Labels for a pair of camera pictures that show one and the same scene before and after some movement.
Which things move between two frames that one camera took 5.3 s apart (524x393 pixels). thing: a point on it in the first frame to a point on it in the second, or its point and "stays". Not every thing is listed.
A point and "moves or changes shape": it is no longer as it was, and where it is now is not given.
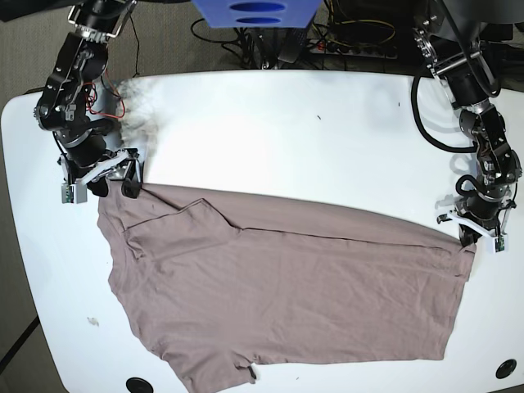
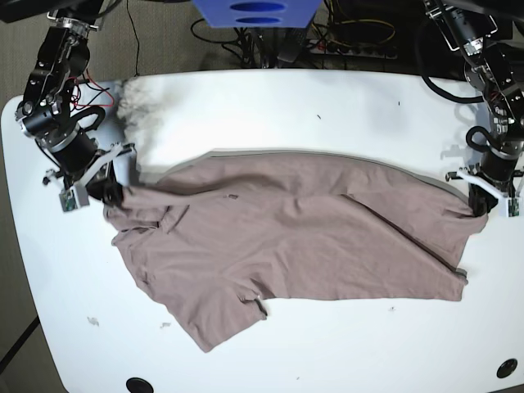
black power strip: (325, 47) stays
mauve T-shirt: (210, 286) moves or changes shape
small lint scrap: (93, 321) stays
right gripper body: (484, 211) to (497, 169)
